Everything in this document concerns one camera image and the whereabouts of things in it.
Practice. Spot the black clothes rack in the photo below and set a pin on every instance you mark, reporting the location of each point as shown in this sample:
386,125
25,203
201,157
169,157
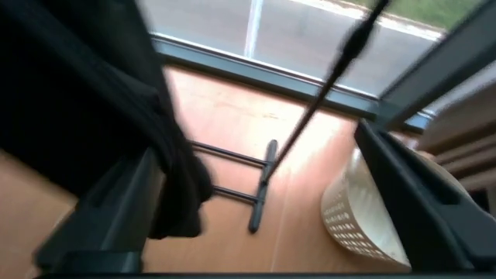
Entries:
267,174

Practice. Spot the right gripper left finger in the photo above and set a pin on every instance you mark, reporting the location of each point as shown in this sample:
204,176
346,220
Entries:
108,232

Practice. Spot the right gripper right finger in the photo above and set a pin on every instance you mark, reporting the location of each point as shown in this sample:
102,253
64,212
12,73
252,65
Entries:
434,232

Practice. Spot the black garment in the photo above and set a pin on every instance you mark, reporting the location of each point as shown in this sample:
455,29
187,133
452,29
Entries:
77,97

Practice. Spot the white laundry basket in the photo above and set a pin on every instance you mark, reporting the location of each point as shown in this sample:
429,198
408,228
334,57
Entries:
356,217

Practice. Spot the beige curtain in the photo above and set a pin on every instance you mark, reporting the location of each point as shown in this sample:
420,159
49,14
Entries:
465,135

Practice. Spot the window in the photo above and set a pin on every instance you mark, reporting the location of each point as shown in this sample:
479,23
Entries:
232,66

